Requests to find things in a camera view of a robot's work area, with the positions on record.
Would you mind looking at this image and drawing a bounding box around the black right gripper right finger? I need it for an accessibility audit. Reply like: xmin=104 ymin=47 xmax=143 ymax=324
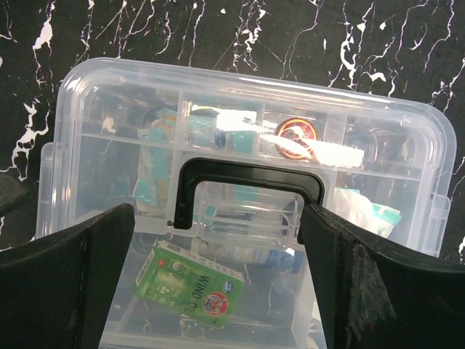
xmin=300 ymin=204 xmax=464 ymax=348

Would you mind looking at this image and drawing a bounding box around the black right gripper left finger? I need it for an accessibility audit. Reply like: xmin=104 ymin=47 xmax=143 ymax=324
xmin=1 ymin=204 xmax=135 ymax=348

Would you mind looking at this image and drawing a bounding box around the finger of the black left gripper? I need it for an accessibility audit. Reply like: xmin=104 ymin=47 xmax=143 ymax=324
xmin=0 ymin=173 xmax=31 ymax=217

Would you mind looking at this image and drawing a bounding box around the white bandage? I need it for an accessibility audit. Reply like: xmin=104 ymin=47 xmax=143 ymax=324
xmin=328 ymin=188 xmax=402 ymax=238

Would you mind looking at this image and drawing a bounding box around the clear medicine kit box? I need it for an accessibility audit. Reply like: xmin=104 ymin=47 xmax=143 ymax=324
xmin=100 ymin=233 xmax=326 ymax=348

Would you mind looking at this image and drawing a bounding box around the green medicine carton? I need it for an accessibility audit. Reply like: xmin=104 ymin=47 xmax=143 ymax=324
xmin=135 ymin=241 xmax=245 ymax=329

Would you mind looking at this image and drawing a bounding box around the teal tape packet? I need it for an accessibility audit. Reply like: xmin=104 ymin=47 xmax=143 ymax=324
xmin=185 ymin=111 xmax=256 ymax=154
xmin=132 ymin=108 xmax=177 ymax=217

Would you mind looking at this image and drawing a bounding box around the clear kit lid black handle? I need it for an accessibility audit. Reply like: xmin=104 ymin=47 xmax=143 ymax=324
xmin=36 ymin=57 xmax=456 ymax=256

